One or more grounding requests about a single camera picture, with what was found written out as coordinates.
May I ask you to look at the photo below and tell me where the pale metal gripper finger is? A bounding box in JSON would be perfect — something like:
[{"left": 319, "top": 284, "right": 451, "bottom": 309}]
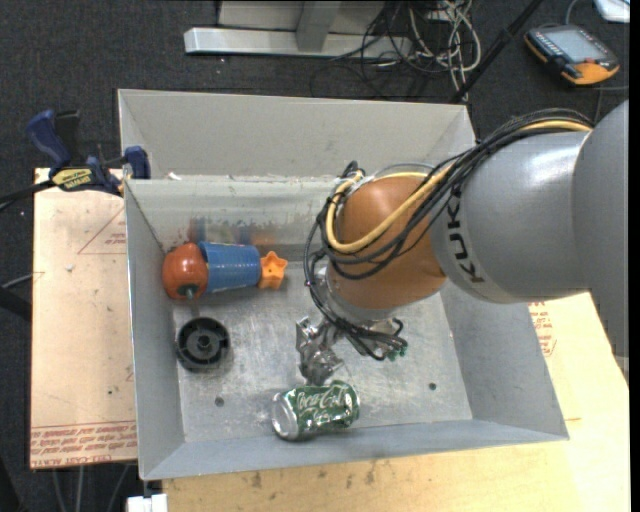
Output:
[
  {"left": 294, "top": 317, "right": 317, "bottom": 372},
  {"left": 304, "top": 348, "right": 344, "bottom": 387}
]

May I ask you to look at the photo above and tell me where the green drink can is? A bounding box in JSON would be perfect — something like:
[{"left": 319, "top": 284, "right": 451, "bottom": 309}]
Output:
[{"left": 271, "top": 379, "right": 361, "bottom": 443}]

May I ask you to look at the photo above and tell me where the orange star-shaped toy piece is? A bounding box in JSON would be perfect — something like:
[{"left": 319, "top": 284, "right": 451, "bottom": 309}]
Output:
[{"left": 257, "top": 250, "right": 290, "bottom": 291}]

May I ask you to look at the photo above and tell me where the blue ribbed cup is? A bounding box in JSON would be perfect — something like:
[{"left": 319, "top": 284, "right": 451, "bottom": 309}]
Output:
[{"left": 197, "top": 241, "right": 263, "bottom": 295}]

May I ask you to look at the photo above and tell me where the black round ribbed disc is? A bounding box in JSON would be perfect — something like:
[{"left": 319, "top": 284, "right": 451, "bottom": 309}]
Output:
[{"left": 174, "top": 316, "right": 233, "bottom": 373}]

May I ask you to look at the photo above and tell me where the red-orange toy tomato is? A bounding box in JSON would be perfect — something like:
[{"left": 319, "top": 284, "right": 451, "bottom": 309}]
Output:
[{"left": 161, "top": 242, "right": 210, "bottom": 302}]

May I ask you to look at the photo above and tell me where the grey metal bin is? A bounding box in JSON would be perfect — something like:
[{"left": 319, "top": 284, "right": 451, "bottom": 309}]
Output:
[{"left": 117, "top": 88, "right": 570, "bottom": 482}]

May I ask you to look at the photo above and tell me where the brown cardboard board, red print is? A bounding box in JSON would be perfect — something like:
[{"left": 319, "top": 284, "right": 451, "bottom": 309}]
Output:
[{"left": 29, "top": 167, "right": 139, "bottom": 471}]

